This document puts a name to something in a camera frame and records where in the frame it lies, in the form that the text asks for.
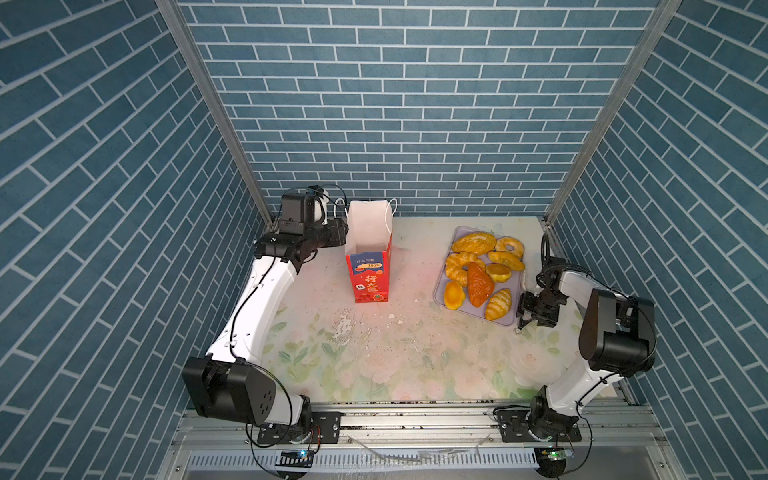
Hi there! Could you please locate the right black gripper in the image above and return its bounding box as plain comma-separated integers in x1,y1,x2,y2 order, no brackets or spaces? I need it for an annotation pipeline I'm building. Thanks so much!
516,291,567,328

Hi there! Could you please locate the striped yellow croissant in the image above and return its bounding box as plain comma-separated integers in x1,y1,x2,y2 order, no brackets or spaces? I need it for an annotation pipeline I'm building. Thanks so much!
484,288,512,321

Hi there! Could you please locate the small yellow egg tart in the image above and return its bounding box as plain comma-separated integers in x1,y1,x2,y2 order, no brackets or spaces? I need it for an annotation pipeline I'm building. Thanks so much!
485,263,513,284

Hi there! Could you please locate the long yellow bread stick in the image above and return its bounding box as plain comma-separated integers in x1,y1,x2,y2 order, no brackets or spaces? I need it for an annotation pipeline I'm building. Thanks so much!
487,251,525,272

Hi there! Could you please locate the red-brown croissant bread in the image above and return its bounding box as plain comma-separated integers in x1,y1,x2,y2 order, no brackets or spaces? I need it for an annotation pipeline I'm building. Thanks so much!
467,265,495,308

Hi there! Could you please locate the red white paper bag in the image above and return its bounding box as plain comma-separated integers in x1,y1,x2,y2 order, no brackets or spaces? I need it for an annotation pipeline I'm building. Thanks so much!
345,199,396,303

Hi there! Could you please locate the orange round bun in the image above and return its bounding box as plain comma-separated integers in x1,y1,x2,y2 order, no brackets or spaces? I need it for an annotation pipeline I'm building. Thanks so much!
443,280,466,310

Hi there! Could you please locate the long seeded bread loaf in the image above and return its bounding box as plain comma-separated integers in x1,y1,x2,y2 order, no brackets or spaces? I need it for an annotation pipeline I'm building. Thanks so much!
451,231,497,256

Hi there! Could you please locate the braided wreath bread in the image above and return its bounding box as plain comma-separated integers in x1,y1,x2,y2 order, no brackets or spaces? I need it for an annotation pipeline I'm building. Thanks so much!
444,252,485,288

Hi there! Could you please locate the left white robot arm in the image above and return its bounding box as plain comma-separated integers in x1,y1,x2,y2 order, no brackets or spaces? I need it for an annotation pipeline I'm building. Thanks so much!
182,218,348,448

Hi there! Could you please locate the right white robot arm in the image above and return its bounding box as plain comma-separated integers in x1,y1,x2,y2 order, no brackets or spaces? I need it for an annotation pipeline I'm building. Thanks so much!
492,258,657,443

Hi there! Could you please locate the lavender plastic tray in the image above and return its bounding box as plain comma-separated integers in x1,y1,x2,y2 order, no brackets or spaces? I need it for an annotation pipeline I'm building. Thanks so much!
435,226,525,326

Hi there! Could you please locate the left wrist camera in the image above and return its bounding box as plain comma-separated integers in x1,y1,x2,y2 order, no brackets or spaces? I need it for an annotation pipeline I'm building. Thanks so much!
280,185,331,224

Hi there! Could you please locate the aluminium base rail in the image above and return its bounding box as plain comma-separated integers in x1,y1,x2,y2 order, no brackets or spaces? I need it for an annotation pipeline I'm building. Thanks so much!
159,400,684,479

